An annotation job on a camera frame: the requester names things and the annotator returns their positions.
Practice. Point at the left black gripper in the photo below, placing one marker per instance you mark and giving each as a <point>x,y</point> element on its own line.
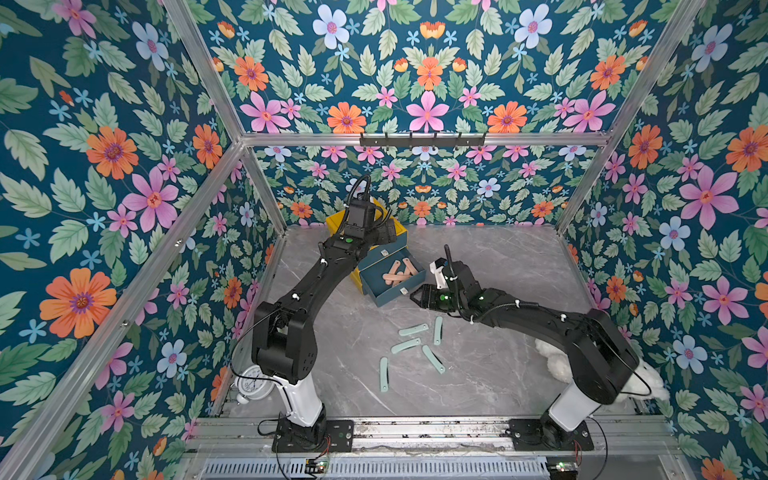
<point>389,230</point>

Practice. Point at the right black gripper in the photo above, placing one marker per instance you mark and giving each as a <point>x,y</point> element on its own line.
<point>424,294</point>

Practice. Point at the yellow drawer cabinet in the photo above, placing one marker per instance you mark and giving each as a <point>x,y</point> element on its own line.
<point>339,225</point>

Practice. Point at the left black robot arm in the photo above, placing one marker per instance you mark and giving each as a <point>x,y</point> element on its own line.
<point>284,344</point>

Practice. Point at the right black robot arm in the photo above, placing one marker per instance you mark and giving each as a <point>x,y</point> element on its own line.
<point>601,360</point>

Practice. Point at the mint knife diagonal center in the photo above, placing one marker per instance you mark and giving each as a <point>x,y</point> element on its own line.
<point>433,359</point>

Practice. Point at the white round disc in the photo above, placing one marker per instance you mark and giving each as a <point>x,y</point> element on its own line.
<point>253,385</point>

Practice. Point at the white plush toy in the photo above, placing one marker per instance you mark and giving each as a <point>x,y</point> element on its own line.
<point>644,383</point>

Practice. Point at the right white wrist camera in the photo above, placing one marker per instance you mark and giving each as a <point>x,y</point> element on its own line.
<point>441,272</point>

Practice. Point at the black hook rail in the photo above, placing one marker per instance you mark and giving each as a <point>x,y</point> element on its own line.
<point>410,140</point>

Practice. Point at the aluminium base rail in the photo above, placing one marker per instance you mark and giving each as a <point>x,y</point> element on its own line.
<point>614,434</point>

